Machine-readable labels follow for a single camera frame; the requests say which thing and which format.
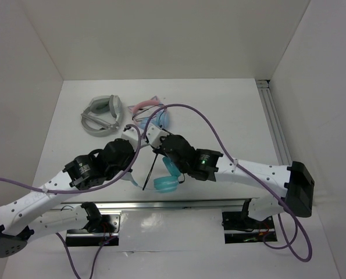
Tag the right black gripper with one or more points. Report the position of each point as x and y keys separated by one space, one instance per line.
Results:
x=160 y=150

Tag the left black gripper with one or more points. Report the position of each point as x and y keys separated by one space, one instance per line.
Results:
x=131 y=157

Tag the teal cat-ear headphones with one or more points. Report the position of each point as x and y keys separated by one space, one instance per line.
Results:
x=161 y=184

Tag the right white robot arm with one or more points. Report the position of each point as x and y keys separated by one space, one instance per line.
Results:
x=290 y=188

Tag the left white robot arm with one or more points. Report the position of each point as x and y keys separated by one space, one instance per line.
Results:
x=27 y=219

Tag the grey white headphones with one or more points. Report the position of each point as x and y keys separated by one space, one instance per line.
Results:
x=102 y=116

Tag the pink blue cat-ear headphones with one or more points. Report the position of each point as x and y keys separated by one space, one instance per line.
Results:
x=161 y=119

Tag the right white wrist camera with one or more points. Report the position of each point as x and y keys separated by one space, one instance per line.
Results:
x=154 y=134

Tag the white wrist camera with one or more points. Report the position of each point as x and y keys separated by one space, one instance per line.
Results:
x=154 y=134
x=130 y=134

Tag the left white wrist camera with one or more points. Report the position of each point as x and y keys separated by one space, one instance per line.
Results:
x=130 y=134

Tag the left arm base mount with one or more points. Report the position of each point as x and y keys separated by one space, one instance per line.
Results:
x=103 y=229

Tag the aluminium front rail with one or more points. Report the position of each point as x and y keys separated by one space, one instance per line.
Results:
x=170 y=205

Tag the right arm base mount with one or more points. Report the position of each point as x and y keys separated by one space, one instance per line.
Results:
x=241 y=229

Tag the aluminium side rail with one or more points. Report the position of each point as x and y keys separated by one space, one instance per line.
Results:
x=273 y=121

